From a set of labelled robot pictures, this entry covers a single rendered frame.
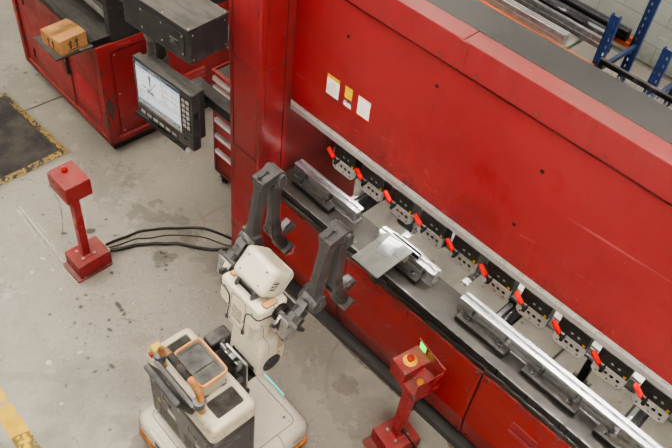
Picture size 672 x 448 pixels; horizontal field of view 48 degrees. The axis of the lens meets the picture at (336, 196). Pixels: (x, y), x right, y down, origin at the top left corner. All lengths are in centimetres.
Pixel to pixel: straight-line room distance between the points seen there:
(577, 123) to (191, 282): 289
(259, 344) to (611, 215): 166
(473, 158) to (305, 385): 189
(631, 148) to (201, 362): 202
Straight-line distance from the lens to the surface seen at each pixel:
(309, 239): 429
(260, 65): 371
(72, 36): 506
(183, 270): 499
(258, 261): 324
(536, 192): 309
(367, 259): 378
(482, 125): 311
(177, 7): 367
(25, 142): 600
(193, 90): 372
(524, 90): 289
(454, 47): 302
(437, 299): 386
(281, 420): 408
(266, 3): 353
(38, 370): 470
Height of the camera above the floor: 389
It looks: 45 degrees down
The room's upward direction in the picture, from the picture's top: 7 degrees clockwise
